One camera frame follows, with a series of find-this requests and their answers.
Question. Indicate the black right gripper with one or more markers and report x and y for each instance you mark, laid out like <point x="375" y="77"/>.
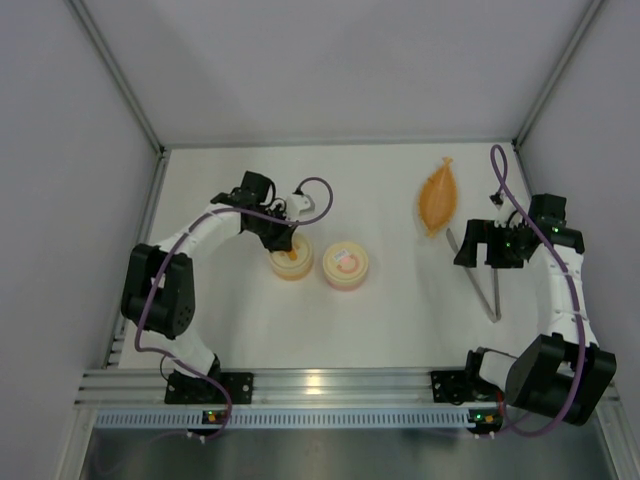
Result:
<point x="476" y="245"/>

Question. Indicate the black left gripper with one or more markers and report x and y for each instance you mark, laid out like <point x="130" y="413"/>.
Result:
<point x="280" y="238"/>

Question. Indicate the cream lid orange handle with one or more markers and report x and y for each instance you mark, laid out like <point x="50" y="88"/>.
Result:
<point x="302" y="252"/>

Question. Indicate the cream lid pink handle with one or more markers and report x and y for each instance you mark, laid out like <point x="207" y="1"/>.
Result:
<point x="346" y="258"/>

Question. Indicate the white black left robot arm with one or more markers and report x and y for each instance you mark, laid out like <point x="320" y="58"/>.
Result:
<point x="160" y="294"/>

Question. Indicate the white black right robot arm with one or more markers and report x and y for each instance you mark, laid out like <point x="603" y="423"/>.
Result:
<point x="563" y="371"/>

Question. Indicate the orange lunch bowl white inside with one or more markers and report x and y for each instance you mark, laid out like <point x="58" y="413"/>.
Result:
<point x="292" y="272"/>

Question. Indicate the pink lunch bowl white inside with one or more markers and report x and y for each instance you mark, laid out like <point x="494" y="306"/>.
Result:
<point x="344" y="283"/>

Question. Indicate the fish-shaped woven bamboo tray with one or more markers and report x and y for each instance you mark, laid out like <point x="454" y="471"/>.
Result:
<point x="438" y="198"/>

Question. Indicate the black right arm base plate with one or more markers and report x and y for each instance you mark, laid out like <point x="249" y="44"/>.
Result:
<point x="457" y="387"/>

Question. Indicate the aluminium front mounting rail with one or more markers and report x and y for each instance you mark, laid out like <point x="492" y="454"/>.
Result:
<point x="273" y="388"/>

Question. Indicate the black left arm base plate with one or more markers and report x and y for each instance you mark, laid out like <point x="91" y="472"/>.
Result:
<point x="186" y="390"/>

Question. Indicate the slotted grey cable duct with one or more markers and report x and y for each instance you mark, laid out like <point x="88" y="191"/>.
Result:
<point x="243" y="419"/>

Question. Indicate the aluminium frame post right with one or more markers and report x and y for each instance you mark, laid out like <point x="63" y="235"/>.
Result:
<point x="568" y="52"/>

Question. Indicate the aluminium frame post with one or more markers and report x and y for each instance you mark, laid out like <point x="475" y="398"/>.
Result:
<point x="81" y="13"/>
<point x="568" y="52"/>

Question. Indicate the aluminium frame post left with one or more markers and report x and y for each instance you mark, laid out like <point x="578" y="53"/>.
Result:
<point x="81" y="13"/>

